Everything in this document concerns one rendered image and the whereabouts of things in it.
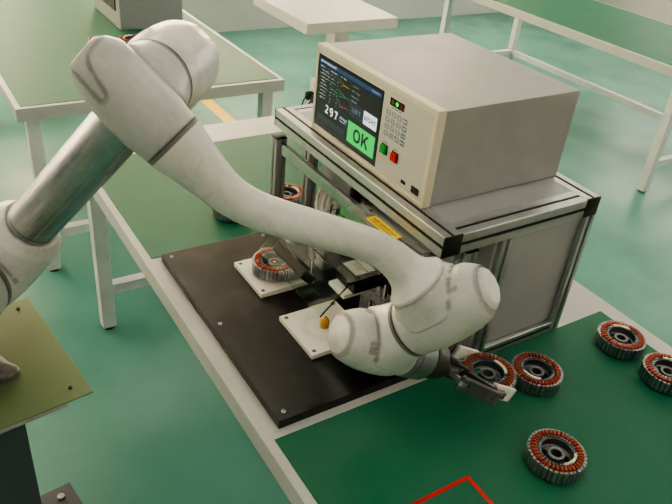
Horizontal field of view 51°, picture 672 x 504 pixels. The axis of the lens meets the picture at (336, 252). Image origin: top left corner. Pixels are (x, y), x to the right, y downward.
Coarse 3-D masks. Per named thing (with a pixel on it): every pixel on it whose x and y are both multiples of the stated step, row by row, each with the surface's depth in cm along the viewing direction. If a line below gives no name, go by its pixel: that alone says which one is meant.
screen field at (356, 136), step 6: (348, 120) 154; (348, 126) 154; (354, 126) 152; (348, 132) 155; (354, 132) 153; (360, 132) 151; (366, 132) 149; (348, 138) 156; (354, 138) 154; (360, 138) 152; (366, 138) 150; (372, 138) 148; (354, 144) 154; (360, 144) 152; (366, 144) 150; (372, 144) 148; (360, 150) 153; (366, 150) 151; (372, 150) 149; (372, 156) 149
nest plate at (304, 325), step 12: (300, 312) 161; (312, 312) 161; (336, 312) 162; (288, 324) 157; (300, 324) 157; (312, 324) 158; (300, 336) 154; (312, 336) 154; (324, 336) 155; (312, 348) 151; (324, 348) 151
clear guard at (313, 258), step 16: (336, 208) 146; (352, 208) 146; (368, 208) 147; (368, 224) 141; (272, 240) 139; (288, 240) 137; (400, 240) 137; (416, 240) 138; (272, 256) 137; (304, 256) 132; (320, 256) 130; (336, 256) 130; (432, 256) 133; (288, 272) 133; (320, 272) 128; (336, 272) 126; (352, 272) 126; (368, 272) 127; (304, 288) 129; (320, 288) 127; (336, 288) 124; (320, 304) 125
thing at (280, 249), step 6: (276, 246) 133; (282, 246) 132; (276, 252) 132; (282, 252) 131; (288, 252) 130; (282, 258) 130; (288, 258) 129; (294, 258) 129; (288, 264) 129; (294, 264) 128; (300, 264) 127; (294, 270) 127; (300, 270) 126; (306, 270) 126; (300, 276) 126; (306, 276) 126; (312, 276) 127; (306, 282) 127; (312, 282) 128
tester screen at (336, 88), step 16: (320, 64) 159; (320, 80) 160; (336, 80) 155; (352, 80) 149; (320, 96) 162; (336, 96) 156; (352, 96) 151; (368, 96) 146; (320, 112) 163; (368, 112) 147; (368, 128) 148
